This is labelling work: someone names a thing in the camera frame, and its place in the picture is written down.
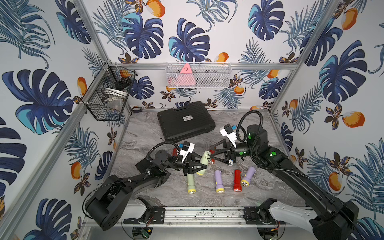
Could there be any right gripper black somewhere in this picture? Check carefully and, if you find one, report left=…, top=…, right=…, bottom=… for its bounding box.
left=209, top=137, right=259, bottom=166

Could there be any green flashlight back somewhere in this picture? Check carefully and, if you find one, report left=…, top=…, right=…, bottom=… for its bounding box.
left=197, top=151, right=211, bottom=176

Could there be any green flashlight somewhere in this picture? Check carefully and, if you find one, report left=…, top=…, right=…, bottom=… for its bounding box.
left=187, top=174, right=196, bottom=194
left=197, top=151, right=211, bottom=176

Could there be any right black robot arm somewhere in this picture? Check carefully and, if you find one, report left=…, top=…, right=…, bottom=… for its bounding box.
left=211, top=111, right=359, bottom=240

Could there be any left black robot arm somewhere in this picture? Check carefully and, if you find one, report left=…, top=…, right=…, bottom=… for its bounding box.
left=82, top=141, right=208, bottom=231

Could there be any green flashlight front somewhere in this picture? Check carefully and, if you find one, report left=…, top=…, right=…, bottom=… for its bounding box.
left=187, top=174, right=196, bottom=194

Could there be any purple flashlight front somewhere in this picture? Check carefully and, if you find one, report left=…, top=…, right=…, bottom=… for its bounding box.
left=214, top=170, right=225, bottom=193

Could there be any purple flashlight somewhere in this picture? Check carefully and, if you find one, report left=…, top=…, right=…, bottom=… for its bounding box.
left=241, top=167, right=256, bottom=187
left=214, top=170, right=225, bottom=193

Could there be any red flashlight front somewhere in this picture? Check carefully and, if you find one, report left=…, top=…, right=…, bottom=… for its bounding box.
left=233, top=170, right=242, bottom=192

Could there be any purple flashlight right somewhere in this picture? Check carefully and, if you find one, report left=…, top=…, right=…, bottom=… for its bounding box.
left=241, top=167, right=256, bottom=187

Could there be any black plastic tool case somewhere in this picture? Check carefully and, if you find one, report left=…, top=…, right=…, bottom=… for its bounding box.
left=157, top=102, right=216, bottom=143

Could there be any dark tape roll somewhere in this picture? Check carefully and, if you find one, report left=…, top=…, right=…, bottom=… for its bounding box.
left=132, top=106, right=143, bottom=113

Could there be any pink triangle item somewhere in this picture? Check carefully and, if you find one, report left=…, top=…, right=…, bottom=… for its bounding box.
left=176, top=63, right=197, bottom=87

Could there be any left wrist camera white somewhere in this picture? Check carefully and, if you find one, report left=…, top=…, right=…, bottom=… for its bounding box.
left=177, top=141, right=195, bottom=162

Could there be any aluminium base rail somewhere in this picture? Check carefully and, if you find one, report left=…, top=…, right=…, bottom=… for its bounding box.
left=80, top=206, right=319, bottom=229

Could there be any clear wall shelf basket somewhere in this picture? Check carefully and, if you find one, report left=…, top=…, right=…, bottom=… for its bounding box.
left=165, top=62, right=232, bottom=89

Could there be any black wire basket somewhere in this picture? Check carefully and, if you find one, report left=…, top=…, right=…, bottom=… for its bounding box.
left=82, top=63, right=138, bottom=122

